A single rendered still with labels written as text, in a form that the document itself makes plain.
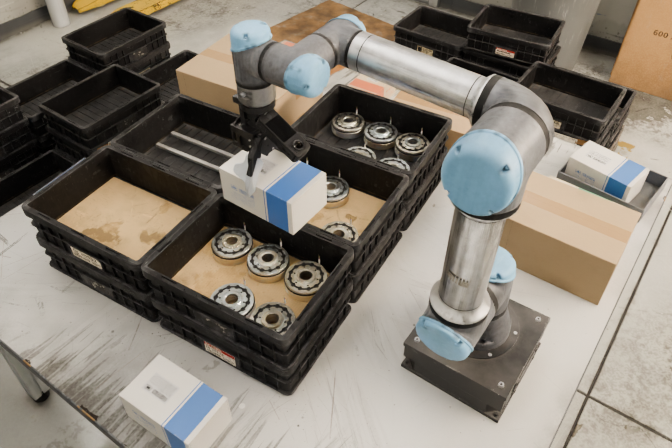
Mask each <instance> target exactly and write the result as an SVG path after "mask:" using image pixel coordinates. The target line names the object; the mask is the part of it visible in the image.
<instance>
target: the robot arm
mask: <svg viewBox="0 0 672 448"><path fill-rule="evenodd" d="M271 38H272V34H271V32H270V27H269V26H268V25H267V24H266V23H265V22H263V21H260V20H245V21H241V22H239V23H238V24H235V25H234V26H233V27H232V28H231V30H230V42H231V48H230V51H231V52H232V59H233V66H234V73H235V81H236V87H237V94H235V95H233V96H232V98H233V102H234V103H236V104H238V105H239V112H240V116H239V117H238V118H236V120H235V122H233V123H232V124H230V128H231V134H232V141H233V145H235V146H237V147H239V148H240V149H242V150H244V151H246V152H249V153H248V154H247V155H246V157H245V160H244V162H243V163H236V164H235V165H234V168H233V171H234V173H235V174H236V175H237V176H238V177H239V178H240V179H242V180H243V181H244V182H245V190H246V195H247V196H248V197H250V196H251V195H252V194H253V193H254V192H255V191H256V185H257V182H258V177H259V173H260V171H261V169H262V167H263V161H262V160H261V159H260V158H261V154H263V155H266V156H268V154H269V153H270V152H271V151H273V150H274V149H275V148H276V149H277V148H278V149H280V150H281V151H282V152H283V154H285V155H286V156H287V157H288V158H289V159H290V160H291V161H292V162H297V161H299V160H300V159H301V158H302V157H303V156H305V155H306V154H307V152H308V151H309V149H310V144H309V143H308V142H307V141H306V140H305V139H303V138H302V137H301V136H300V135H299V134H298V133H297V132H296V131H295V130H294V129H293V128H292V127H291V126H290V125H289V124H288V123H287V122H286V121H285V120H284V119H283V118H282V117H281V116H280V115H279V114H278V113H277V112H276V111H275V110H274V109H273V108H274V107H275V105H276V100H275V98H276V87H275V86H278V87H280V88H283V89H285V90H287V91H289V92H290V93H292V94H295V95H301V96H304V97H307V98H315V97H317V96H319V95H320V94H321V93H322V92H323V89H324V87H326V86H327V84H328V81H329V77H330V70H331V69H333V68H334V67H336V66H337V65H341V66H343V67H346V68H348V69H351V70H353V71H355V72H358V73H360V74H363V75H365V76H367V77H370V78H372V79H375V80H377V81H379V82H382V83H384V84H387V85H389V86H391V87H394V88H396V89H399V90H401V91H403V92H406V93H408V94H411V95H413V96H415V97H418V98H420V99H423V100H425V101H427V102H430V103H432V104H435V105H437V106H439V107H442V108H444V109H447V110H449V111H451V112H454V113H456V114H459V115H461V116H463V117H466V118H468V119H469V122H470V125H471V126H472V127H471V128H470V129H469V130H468V131H467V132H466V134H465V135H463V136H462V137H460V138H459V139H458V140H457V141H456V142H455V143H454V144H453V146H452V147H451V148H450V150H449V152H448V154H447V155H446V157H445V159H444V161H443V164H442V168H441V181H442V185H443V188H444V190H447V191H448V194H447V196H448V198H449V199H450V202H451V203H452V205H453V206H454V207H455V208H454V213H453V218H452V224H451V229H450V234H449V239H448V244H447V249H446V255H445V260H444V265H443V270H442V275H441V278H440V279H439V280H437V281H436V282H435V283H434V285H433V286H432V288H431V291H430V296H429V301H428V306H427V309H426V310H425V312H424V314H423V315H422V316H420V317H419V320H418V322H417V324H416V332H417V334H418V336H419V338H420V339H421V341H422V342H423V343H424V344H425V345H426V346H427V347H428V348H429V349H431V350H432V351H433V352H435V353H436V354H438V355H440V356H442V357H444V358H446V359H449V360H455V361H461V360H464V359H466V358H467V357H468V355H469V354H470V353H471V352H473V350H477V351H486V350H491V349H495V348H497V347H499V346H500V345H502V344H503V343H504V342H505V341H506V340H507V338H508V336H509V333H510V329H511V317H510V314H509V311H508V307H507V306H508V302H509V298H510V294H511V289H512V285H513V281H514V279H515V277H516V262H515V260H514V259H513V257H512V255H511V254H510V253H509V252H508V251H507V250H505V249H504V248H502V247H500V246H499V243H500V240H501V236H502V233H503V229H504V225H505V222H506V219H508V218H510V217H512V216H513V215H514V214H516V212H517V211H518V210H519V208H520V205H521V202H522V199H523V195H524V192H525V189H526V185H527V182H528V180H529V177H530V175H531V174H532V172H533V170H534V169H535V168H536V166H537V165H538V164H539V162H540V161H541V160H542V158H543V157H544V156H545V155H546V153H547V152H548V151H549V149H550V147H551V145H552V142H553V138H554V121H553V118H552V115H551V113H550V111H549V109H548V107H547V106H546V104H545V103H544V102H543V101H542V100H541V98H539V97H538V96H537V95H536V94H535V93H533V92H532V91H531V90H529V89H528V88H526V87H524V86H523V85H521V84H519V83H517V82H515V81H512V80H510V79H507V78H505V77H502V76H500V75H497V74H492V75H490V76H488V77H485V76H482V75H479V74H477V73H474V72H472V71H469V70H466V69H464V68H461V67H458V66H456V65H453V64H450V63H448V62H445V61H442V60H440V59H437V58H434V57H432V56H429V55H426V54H424V53H421V52H419V51H416V50H413V49H411V48H408V47H405V46H403V45H400V44H397V43H395V42H392V41H389V40H387V39H384V38H381V37H379V36H376V35H374V34H371V33H368V32H366V29H365V26H364V25H363V23H362V22H360V21H359V20H358V19H357V17H356V16H354V15H351V14H343V15H340V16H338V17H337V18H334V19H331V20H329V21H328V22H327V23H326V24H325V25H324V26H322V27H321V28H319V29H318V30H316V31H315V32H313V33H312V34H310V35H308V36H307V37H305V38H304V39H302V40H301V41H299V42H298V43H296V44H295V45H293V46H288V45H285V44H282V43H279V42H277V41H274V40H272V39H271ZM240 120H241V121H240ZM239 121H240V122H239ZM237 122H238V123H237ZM236 123H237V124H236ZM234 132H236V137H237V141H235V139H234Z"/></svg>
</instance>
